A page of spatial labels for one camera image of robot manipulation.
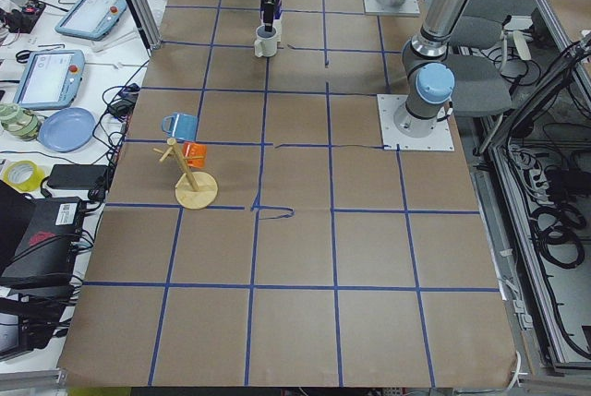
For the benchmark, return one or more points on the blue mug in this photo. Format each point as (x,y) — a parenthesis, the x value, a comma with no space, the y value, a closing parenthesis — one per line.
(181,126)

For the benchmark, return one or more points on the blue plate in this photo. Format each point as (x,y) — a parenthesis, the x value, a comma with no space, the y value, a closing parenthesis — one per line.
(66,130)

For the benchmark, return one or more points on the grey office chair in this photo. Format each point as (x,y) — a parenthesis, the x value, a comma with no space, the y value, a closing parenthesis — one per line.
(479,89)

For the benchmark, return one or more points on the orange mug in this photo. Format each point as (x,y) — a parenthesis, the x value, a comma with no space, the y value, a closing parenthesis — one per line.
(194,154)

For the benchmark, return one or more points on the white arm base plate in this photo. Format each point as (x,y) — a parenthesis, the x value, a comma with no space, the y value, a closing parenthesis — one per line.
(401,131)

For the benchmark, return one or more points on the blue Pascual milk carton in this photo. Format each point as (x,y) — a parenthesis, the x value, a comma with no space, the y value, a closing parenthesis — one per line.
(278,16)

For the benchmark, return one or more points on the black power adapter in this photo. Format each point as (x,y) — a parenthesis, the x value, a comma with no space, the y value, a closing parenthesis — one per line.
(76,176)

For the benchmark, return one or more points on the wooden mug tree stand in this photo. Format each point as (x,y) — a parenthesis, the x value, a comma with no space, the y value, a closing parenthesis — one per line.
(194,190)

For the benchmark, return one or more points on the teach pendant tablet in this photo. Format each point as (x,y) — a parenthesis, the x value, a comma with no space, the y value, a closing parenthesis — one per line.
(91,19)
(50,80)

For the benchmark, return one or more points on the green tape rolls stack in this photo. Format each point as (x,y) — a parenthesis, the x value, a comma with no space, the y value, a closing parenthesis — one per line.
(20,122)

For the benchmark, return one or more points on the black computer box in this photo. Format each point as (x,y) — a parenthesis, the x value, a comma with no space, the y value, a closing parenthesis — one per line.
(37,237)

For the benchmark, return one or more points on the near teach pendant tablet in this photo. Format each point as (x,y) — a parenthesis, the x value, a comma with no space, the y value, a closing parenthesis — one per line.
(50,80)

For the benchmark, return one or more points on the white mug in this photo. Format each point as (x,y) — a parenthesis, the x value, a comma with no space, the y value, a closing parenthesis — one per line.
(266,42)

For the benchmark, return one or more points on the yellow tape roll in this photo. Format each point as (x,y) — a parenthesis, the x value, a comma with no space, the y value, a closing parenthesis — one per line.
(24,176)

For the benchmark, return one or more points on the far teach pendant tablet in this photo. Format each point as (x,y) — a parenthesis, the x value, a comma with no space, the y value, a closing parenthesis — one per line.
(91,19)

